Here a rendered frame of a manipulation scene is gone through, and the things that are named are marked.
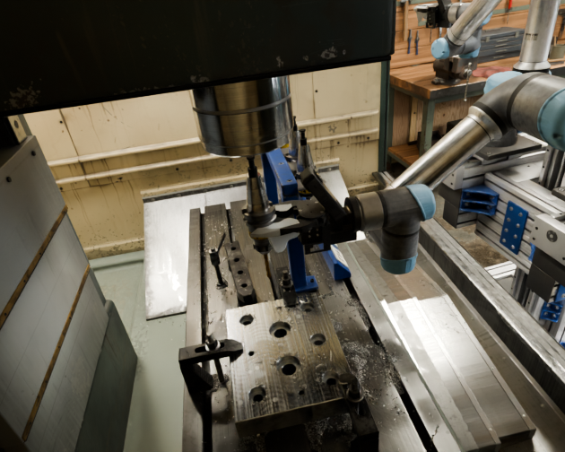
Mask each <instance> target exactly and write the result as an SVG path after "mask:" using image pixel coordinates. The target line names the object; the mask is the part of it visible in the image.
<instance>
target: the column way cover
mask: <svg viewBox="0 0 565 452"><path fill-rule="evenodd" d="M27 137H28V138H27V139H26V140H25V141H24V142H23V143H22V144H20V145H15V146H13V145H9V146H7V147H3V148H1V149H0V448H3V449H4V451H5V452H74V450H75V446H76V442H77V439H78V435H79V432H80V428H81V425H82V421H83V415H84V412H85V408H86V405H87V401H88V397H89V393H90V390H91V384H92V381H93V377H94V373H95V370H96V366H97V362H98V358H99V355H100V349H101V346H102V343H103V339H104V335H105V332H106V328H107V325H108V321H109V316H108V314H107V312H106V310H105V308H104V306H103V304H102V302H101V300H100V296H99V294H98V293H97V291H96V288H95V286H94V284H93V282H92V280H91V277H90V275H89V272H90V265H89V264H88V262H87V260H86V258H85V255H84V253H83V251H82V248H81V246H80V244H79V242H78V240H77V238H76V236H75V234H74V230H73V228H72V226H71V224H70V222H69V220H68V218H67V216H66V213H67V211H68V210H67V209H68V207H67V205H66V204H65V201H64V198H63V197H62V195H61V192H60V190H59V188H58V186H57V183H56V181H55V179H54V176H53V174H52V172H51V170H50V167H49V166H48V162H47V160H46V158H45V156H44V153H43V151H42V150H41V148H40V145H39V142H38V140H37V137H36V135H29V136H27Z"/></svg>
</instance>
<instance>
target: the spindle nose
mask: <svg viewBox="0 0 565 452"><path fill-rule="evenodd" d="M188 93H189V98H190V101H191V105H192V110H193V114H194V119H195V122H196V130H197V134H198V138H199V140H200V141H201V145H202V148H203V149H204V150H205V151H206V152H209V153H210V154H212V155H215V156H219V157H226V158H241V157H249V156H256V155H260V154H264V153H267V152H272V151H274V150H277V149H279V148H281V147H283V146H284V145H286V144H287V143H288V142H289V141H290V140H291V139H292V138H293V127H294V120H293V110H292V99H291V80H290V76H289V75H286V76H280V77H274V78H268V79H262V80H255V81H249V82H243V83H232V84H225V85H219V86H213V87H206V88H201V89H194V90H188Z"/></svg>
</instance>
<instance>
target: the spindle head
mask: <svg viewBox="0 0 565 452"><path fill-rule="evenodd" d="M395 42H396V0H0V117H10V116H17V115H23V114H30V113H35V112H41V111H48V110H54V109H65V108H71V107H78V106H84V105H91V104H97V103H102V102H109V101H115V100H127V99H132V98H139V97H145V96H152V95H158V94H164V93H170V92H176V91H188V90H194V89H201V88H206V87H213V86H219V85H225V84H232V83H243V82H249V81H255V80H262V79H268V78H274V77H280V76H286V75H293V74H304V73H310V72H316V71H323V70H329V69H336V68H341V67H347V66H354V65H366V64H372V63H377V62H384V61H390V60H391V56H390V55H393V54H394V53H395Z"/></svg>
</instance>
